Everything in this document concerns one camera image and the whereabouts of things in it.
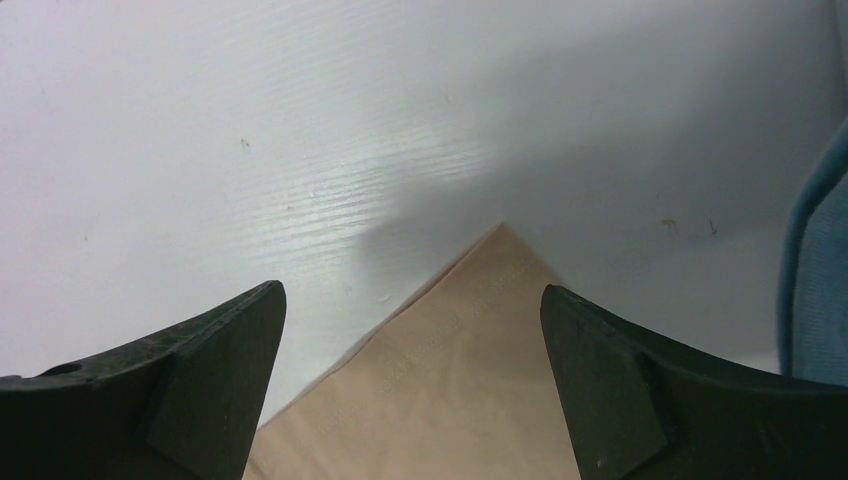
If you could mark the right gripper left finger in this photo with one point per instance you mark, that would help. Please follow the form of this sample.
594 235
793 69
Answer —
181 403

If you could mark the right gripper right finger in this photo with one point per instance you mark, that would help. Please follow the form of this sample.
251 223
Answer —
640 405

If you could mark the beige t shirt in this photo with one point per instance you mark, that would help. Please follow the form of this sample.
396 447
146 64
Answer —
455 385

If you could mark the blue t shirt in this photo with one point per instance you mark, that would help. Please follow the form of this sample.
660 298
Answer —
812 286

